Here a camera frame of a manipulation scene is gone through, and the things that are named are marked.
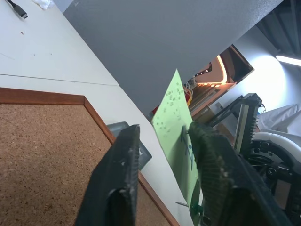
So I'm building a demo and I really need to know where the cork board with wooden frame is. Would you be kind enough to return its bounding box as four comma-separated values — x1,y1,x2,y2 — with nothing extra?
0,87,181,226

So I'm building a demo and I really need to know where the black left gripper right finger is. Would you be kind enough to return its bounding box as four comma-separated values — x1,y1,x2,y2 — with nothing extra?
187,121,295,226

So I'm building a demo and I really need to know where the black and white robot body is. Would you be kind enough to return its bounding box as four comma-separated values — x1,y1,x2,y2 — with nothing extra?
211,93,301,226

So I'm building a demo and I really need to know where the white crumpled tissue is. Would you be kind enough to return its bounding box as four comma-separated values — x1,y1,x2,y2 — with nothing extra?
32,0,51,10

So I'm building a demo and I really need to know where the green paper note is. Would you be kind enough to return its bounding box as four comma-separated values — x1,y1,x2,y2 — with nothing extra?
150,68,204,226

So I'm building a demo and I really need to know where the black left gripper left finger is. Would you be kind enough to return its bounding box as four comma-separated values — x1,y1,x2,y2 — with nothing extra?
75,124,141,226

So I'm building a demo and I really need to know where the brown wooden lit cabinet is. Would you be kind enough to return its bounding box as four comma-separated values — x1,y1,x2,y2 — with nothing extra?
150,44,256,123

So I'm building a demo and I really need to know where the white cloth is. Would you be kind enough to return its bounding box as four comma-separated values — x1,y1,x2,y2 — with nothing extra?
257,103,301,140

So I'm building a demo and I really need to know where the white light tube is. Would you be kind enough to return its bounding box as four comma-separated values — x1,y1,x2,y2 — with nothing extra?
275,54,301,67

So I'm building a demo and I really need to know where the green pushpin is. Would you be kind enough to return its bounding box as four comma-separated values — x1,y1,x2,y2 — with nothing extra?
174,201,204,213

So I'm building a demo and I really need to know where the black cable with plug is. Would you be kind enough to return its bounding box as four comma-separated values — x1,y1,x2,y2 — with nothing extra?
4,0,29,20

